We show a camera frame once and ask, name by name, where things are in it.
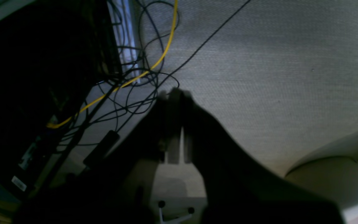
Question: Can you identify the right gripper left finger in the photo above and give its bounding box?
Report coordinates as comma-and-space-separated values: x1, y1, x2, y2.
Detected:
21, 89, 182, 224

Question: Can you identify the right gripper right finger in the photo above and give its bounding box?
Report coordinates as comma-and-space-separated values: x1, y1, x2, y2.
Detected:
181, 91, 344, 224

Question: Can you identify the black power adapter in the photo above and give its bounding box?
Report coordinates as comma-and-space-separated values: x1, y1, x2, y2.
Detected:
83, 130, 120, 169

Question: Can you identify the black equipment rack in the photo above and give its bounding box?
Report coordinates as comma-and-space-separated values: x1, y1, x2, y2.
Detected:
0, 0, 123, 200

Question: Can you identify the yellow cable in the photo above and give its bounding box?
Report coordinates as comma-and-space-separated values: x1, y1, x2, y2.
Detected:
46, 0, 179, 129

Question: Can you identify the black cable bundle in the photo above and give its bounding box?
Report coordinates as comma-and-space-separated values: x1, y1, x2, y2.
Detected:
55, 0, 251, 147

